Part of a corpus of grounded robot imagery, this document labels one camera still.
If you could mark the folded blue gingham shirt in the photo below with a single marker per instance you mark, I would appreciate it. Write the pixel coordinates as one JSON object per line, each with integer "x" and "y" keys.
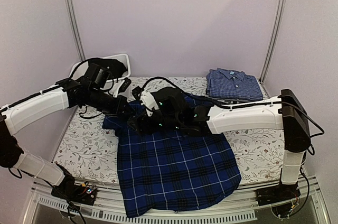
{"x": 234, "y": 85}

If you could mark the right aluminium frame post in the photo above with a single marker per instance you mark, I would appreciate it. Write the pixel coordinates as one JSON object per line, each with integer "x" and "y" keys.
{"x": 273, "y": 39}

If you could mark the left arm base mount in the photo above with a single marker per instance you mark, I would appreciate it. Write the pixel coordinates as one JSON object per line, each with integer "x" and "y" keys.
{"x": 83, "y": 193}

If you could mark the floral patterned table mat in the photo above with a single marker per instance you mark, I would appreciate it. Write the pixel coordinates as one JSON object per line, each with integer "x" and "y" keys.
{"x": 89, "y": 152}

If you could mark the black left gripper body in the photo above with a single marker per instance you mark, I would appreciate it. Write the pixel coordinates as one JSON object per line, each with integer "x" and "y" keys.
{"x": 96, "y": 101}

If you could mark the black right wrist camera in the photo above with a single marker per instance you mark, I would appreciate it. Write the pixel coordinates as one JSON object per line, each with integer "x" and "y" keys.
{"x": 168, "y": 100}

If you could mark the black shirt in bin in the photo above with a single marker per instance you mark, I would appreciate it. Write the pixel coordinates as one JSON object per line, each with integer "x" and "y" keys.
{"x": 116, "y": 68}

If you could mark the white plastic bin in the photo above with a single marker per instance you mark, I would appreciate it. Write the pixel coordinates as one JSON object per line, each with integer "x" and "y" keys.
{"x": 80, "y": 68}

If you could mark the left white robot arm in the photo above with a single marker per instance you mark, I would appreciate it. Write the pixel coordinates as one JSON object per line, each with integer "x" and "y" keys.
{"x": 65, "y": 94}

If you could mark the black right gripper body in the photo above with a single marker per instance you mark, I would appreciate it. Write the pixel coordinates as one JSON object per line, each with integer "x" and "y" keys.
{"x": 167, "y": 123}

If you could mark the dark blue plaid shirt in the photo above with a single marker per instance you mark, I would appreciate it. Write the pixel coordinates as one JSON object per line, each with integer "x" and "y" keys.
{"x": 172, "y": 171}

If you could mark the aluminium frame post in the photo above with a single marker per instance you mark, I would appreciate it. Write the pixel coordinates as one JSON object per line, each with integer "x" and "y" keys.
{"x": 273, "y": 39}
{"x": 74, "y": 28}

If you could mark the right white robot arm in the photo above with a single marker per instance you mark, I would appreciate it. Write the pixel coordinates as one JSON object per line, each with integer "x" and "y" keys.
{"x": 282, "y": 112}

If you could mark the left aluminium frame post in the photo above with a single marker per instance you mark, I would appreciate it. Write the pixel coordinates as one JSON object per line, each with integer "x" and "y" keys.
{"x": 74, "y": 28}

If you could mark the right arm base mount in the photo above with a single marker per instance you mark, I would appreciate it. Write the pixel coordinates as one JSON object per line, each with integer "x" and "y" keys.
{"x": 278, "y": 193}

